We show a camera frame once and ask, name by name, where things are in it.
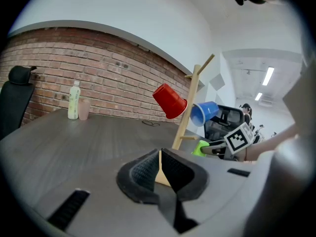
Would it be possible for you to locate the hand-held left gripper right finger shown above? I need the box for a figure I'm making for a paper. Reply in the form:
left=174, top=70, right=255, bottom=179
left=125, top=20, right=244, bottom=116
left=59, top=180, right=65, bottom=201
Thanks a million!
left=161, top=148, right=210, bottom=202

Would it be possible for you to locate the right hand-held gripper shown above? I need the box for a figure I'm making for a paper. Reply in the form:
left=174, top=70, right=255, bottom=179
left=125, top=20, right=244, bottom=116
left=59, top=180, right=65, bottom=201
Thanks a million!
left=200, top=122, right=255, bottom=161

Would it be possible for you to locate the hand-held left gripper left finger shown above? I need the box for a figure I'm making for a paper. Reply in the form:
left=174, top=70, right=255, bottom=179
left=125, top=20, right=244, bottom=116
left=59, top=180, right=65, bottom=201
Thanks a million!
left=116, top=149, right=161, bottom=205

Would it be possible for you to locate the green plastic cup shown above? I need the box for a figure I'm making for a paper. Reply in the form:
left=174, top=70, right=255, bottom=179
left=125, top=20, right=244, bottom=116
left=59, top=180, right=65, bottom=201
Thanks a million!
left=191, top=140, right=210, bottom=158

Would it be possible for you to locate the blue plastic cup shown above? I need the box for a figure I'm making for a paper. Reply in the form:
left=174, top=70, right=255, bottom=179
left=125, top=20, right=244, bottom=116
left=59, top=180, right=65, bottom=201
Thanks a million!
left=190, top=101, right=220, bottom=128

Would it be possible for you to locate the wooden mug tree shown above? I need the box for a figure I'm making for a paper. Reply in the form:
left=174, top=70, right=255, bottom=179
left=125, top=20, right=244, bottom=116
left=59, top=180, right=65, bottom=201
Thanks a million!
left=155, top=53, right=216, bottom=188

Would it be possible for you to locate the red plastic cup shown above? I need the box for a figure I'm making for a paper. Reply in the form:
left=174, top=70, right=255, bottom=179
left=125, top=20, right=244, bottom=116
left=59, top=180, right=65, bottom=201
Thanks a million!
left=152, top=83, right=188, bottom=120

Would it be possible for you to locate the person's right forearm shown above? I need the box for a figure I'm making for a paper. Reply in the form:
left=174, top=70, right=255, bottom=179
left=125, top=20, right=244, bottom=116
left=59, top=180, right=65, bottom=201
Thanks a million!
left=243, top=123, right=300, bottom=163

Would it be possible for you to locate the black mesh office chair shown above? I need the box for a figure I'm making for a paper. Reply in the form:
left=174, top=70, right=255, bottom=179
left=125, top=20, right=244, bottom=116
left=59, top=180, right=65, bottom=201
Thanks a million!
left=204, top=104, right=245, bottom=143

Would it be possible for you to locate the translucent pink tumbler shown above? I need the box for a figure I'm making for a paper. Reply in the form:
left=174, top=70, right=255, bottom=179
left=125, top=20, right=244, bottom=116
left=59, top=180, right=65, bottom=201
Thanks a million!
left=78, top=99, right=91, bottom=121

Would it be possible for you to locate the long ceiling light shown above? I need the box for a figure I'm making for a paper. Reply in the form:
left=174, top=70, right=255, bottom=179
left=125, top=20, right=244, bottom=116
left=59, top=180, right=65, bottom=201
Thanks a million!
left=262, top=67, right=275, bottom=86

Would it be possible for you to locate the pale green drink bottle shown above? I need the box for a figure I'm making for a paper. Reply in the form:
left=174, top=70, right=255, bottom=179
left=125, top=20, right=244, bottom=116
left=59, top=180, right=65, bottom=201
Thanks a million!
left=67, top=80, right=81, bottom=120

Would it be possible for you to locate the black office chair with headrest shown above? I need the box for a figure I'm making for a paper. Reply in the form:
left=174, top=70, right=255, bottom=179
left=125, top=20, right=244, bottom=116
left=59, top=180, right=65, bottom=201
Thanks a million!
left=0, top=65, right=38, bottom=141

